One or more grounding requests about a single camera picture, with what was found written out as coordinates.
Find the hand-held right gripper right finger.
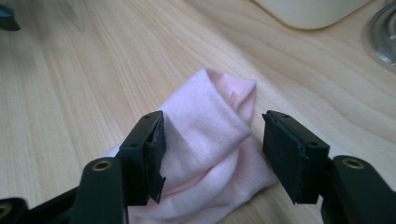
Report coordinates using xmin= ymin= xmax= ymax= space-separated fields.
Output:
xmin=262 ymin=109 xmax=331 ymax=205

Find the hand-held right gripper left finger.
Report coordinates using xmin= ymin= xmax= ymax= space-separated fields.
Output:
xmin=117 ymin=110 xmax=168 ymax=207

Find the pink sock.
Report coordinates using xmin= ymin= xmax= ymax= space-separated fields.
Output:
xmin=102 ymin=67 xmax=280 ymax=224

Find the white divided storage box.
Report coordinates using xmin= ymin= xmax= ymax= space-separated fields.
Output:
xmin=252 ymin=0 xmax=374 ymax=31

